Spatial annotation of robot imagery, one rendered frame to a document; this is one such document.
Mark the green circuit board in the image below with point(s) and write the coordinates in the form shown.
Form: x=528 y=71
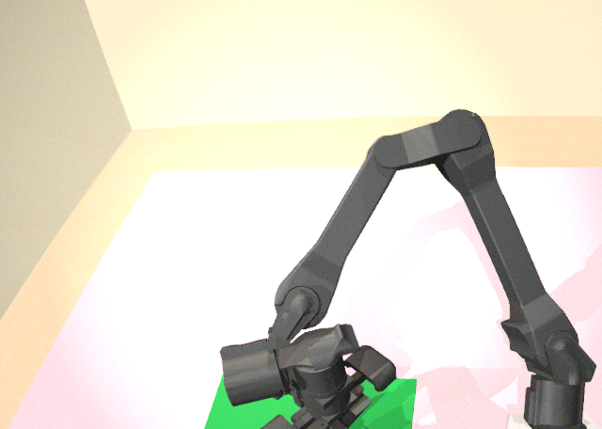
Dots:
x=392 y=408

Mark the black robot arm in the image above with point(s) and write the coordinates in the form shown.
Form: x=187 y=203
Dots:
x=538 y=329

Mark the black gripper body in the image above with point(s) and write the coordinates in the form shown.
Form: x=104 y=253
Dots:
x=321 y=410

